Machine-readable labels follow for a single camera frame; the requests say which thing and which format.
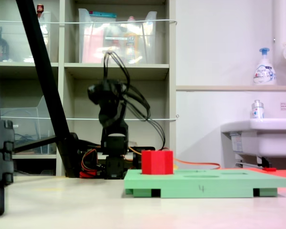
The white blue soap pump bottle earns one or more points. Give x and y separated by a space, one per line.
264 71

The small clear sanitizer bottle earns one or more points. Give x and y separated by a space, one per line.
257 111

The red clamp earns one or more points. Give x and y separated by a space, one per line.
88 174

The black tripod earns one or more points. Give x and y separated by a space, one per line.
41 64

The beige shelf unit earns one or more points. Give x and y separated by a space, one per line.
60 43

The clear bin with bottles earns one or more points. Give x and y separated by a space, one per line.
16 43

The red octagonal pillar block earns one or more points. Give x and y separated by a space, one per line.
157 162

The pink-capped orange bottle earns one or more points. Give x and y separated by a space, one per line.
132 40

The dark glass bottle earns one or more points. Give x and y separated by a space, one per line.
2 47

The brown bottle with red cap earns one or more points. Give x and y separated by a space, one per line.
39 10

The green shape-sorting board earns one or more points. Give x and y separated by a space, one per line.
205 183

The empty clear plastic bin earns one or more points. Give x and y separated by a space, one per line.
26 119

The notched black stack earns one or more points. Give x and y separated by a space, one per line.
1 148

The blue-edged pouch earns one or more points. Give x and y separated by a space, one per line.
102 16

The pink pouch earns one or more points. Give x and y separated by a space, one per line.
93 47

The white sink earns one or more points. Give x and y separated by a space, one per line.
271 138

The large clear storage bin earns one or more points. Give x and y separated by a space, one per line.
147 47

